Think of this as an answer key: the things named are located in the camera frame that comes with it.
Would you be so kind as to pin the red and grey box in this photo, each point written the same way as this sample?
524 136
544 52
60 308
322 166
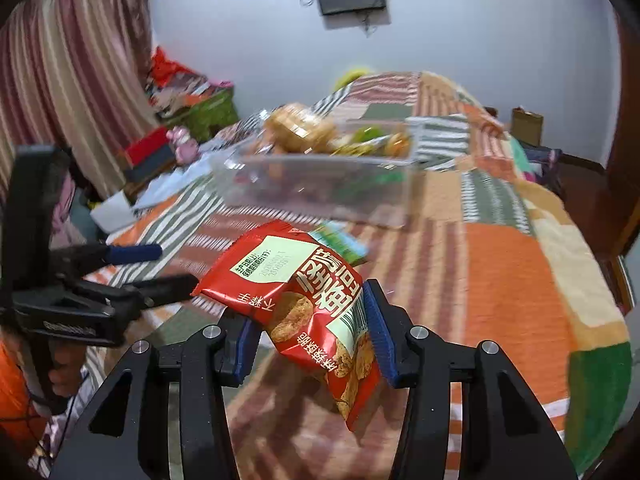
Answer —
147 157

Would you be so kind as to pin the brown cardboard box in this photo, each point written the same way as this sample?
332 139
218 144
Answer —
526 126

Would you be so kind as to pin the brown wooden door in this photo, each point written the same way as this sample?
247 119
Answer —
622 172

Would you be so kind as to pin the yellow hoop headboard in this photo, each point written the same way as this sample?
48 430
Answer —
350 76

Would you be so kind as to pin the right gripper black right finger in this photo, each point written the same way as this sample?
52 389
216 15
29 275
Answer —
506 434

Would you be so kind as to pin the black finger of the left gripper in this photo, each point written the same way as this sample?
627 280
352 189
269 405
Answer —
131 299
78 261

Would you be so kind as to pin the red chip bag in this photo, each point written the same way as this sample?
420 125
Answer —
309 300

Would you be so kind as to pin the clear plastic storage box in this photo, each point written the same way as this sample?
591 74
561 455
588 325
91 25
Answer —
366 182

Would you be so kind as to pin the white plastic bag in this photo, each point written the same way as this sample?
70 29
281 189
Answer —
166 185

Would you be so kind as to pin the green storage box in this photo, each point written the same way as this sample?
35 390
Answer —
205 119

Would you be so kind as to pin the red gift bag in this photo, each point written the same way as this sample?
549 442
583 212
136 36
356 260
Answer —
163 69

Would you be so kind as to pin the pink plush toy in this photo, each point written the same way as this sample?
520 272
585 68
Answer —
183 144

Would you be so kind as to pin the striped pink curtain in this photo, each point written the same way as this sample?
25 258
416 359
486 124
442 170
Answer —
73 75

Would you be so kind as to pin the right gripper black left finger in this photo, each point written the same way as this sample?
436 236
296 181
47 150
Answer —
124 431

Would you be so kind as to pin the green small snack packet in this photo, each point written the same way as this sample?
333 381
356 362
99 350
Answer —
332 234

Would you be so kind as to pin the person's left hand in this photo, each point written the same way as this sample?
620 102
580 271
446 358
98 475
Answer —
68 360

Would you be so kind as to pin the orange wrapped cake pack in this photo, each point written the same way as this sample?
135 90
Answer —
297 129

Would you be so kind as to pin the patchwork orange green blanket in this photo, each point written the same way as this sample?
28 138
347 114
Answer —
486 254

